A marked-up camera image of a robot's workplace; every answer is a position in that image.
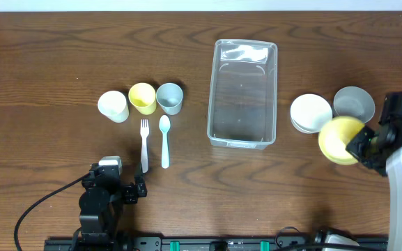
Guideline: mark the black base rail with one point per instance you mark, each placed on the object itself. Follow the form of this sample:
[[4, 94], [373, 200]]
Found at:
[[154, 243]]

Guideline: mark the yellow plastic bowl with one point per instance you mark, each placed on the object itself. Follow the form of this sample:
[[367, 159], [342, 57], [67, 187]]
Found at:
[[336, 135]]

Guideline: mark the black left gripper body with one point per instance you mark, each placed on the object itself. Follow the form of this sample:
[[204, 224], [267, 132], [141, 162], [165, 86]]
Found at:
[[131, 192]]

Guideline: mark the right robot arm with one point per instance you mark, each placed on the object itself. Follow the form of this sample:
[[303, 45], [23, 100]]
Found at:
[[382, 151]]

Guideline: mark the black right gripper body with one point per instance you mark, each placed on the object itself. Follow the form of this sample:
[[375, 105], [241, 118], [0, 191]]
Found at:
[[362, 148]]

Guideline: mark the yellow plastic cup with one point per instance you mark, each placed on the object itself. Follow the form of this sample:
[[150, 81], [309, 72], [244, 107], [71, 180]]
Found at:
[[143, 98]]

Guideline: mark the grey plastic bowl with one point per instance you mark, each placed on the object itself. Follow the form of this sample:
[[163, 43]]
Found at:
[[355, 102]]

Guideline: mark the mint green plastic spoon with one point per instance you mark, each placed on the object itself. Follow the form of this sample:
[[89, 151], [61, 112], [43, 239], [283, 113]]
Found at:
[[164, 126]]

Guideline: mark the clear plastic container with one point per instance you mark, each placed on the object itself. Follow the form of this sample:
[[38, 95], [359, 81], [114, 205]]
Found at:
[[242, 109]]

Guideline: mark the grey plastic cup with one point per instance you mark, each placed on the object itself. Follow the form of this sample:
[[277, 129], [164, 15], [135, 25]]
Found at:
[[170, 98]]

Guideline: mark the white plastic bowl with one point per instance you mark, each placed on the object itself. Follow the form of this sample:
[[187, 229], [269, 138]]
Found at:
[[310, 112]]

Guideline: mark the white plastic cup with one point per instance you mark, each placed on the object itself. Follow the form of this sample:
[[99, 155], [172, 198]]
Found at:
[[113, 105]]

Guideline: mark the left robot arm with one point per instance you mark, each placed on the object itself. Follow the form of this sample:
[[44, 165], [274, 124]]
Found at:
[[101, 207]]

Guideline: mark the white plastic fork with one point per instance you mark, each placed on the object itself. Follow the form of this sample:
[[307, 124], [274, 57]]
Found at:
[[144, 132]]

